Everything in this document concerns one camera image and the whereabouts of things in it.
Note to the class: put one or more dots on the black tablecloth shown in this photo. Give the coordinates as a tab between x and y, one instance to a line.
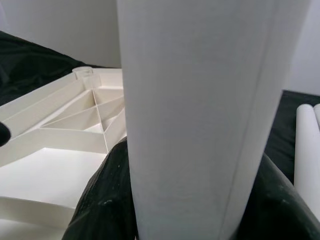
30	62

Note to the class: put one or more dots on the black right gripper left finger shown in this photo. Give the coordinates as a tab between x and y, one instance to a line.
105	205

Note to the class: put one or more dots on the white plastic table top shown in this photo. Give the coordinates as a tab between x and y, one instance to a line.
50	160

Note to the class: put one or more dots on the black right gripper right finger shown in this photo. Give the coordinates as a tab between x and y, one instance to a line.
275	212

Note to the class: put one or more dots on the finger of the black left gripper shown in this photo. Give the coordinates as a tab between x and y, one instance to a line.
3	135

